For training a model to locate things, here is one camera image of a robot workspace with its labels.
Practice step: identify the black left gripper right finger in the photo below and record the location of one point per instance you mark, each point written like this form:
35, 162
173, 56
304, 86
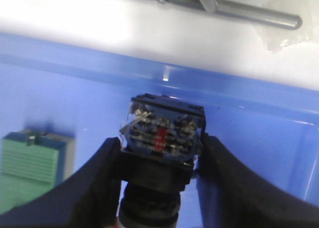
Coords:
233, 196

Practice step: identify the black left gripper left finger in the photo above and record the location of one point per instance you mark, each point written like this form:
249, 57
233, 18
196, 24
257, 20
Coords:
87, 199

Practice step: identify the red emergency stop button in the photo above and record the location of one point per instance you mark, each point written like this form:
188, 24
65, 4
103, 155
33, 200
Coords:
161, 140

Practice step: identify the blue plastic tray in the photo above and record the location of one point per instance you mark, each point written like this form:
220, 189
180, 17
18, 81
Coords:
85, 93

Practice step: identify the green knife switch block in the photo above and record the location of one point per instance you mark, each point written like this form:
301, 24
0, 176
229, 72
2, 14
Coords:
32, 163

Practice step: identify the silver metal rack frame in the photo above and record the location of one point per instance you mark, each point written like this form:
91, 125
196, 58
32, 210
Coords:
237, 10

